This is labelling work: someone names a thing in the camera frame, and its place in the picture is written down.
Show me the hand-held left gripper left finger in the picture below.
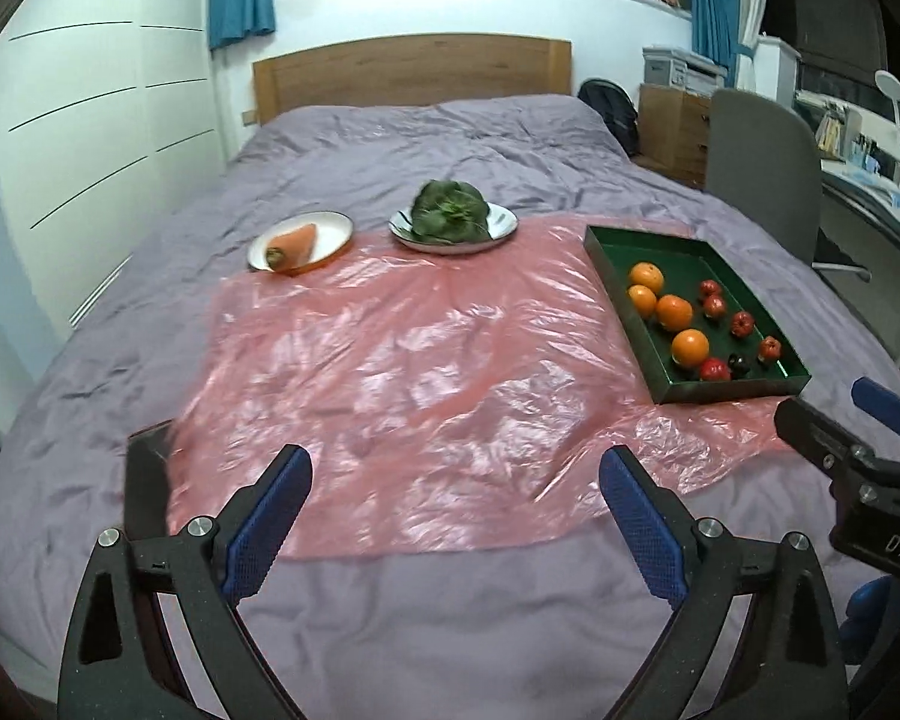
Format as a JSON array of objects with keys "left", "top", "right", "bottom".
[{"left": 56, "top": 444, "right": 314, "bottom": 720}]

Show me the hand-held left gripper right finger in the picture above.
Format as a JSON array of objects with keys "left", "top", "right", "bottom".
[{"left": 598, "top": 444, "right": 848, "bottom": 720}]

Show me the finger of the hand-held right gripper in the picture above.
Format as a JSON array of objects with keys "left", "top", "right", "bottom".
[
  {"left": 774, "top": 396, "right": 900, "bottom": 497},
  {"left": 851, "top": 378, "right": 900, "bottom": 440}
]

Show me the green tray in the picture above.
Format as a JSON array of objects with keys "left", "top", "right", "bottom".
[{"left": 583, "top": 223, "right": 812, "bottom": 406}]

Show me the person's right hand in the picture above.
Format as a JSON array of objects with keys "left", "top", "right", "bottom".
[{"left": 838, "top": 576, "right": 900, "bottom": 665}]

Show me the white desk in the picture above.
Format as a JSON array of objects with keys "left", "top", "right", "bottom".
[{"left": 795, "top": 90, "right": 900, "bottom": 361}]

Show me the pink plastic sheet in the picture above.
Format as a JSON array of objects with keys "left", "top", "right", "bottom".
[{"left": 166, "top": 214, "right": 796, "bottom": 560}]

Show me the grey chair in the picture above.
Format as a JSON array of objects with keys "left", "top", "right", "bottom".
[{"left": 705, "top": 88, "right": 871, "bottom": 282}]

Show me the carrot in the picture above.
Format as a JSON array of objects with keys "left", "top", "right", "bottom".
[{"left": 265, "top": 223, "right": 318, "bottom": 271}]

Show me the orange rimmed white plate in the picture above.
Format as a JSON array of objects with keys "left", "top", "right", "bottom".
[{"left": 247, "top": 211, "right": 356, "bottom": 275}]

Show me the white desk lamp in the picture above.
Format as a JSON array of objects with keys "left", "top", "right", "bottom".
[{"left": 874, "top": 70, "right": 900, "bottom": 188}]

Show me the wooden nightstand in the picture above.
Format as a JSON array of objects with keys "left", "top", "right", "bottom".
[{"left": 634, "top": 84, "right": 713, "bottom": 188}]

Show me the striped white plate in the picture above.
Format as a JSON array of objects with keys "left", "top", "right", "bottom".
[{"left": 388, "top": 202, "right": 518, "bottom": 254}]

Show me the white cabinet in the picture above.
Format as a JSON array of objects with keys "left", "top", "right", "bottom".
[{"left": 756, "top": 34, "right": 802, "bottom": 102}]

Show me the green leafy vegetable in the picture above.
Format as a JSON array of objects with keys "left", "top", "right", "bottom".
[{"left": 409, "top": 180, "right": 491, "bottom": 245}]

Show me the black backpack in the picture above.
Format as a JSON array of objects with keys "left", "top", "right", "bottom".
[{"left": 577, "top": 79, "right": 641, "bottom": 158}]

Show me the grey storage box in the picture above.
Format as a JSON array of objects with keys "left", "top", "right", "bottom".
[{"left": 643, "top": 46, "right": 728, "bottom": 91}]

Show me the white wardrobe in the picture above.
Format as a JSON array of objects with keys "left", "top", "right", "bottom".
[{"left": 0, "top": 0, "right": 230, "bottom": 331}]

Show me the wooden headboard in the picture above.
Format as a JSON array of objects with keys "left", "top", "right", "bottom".
[{"left": 252, "top": 36, "right": 573, "bottom": 126}]

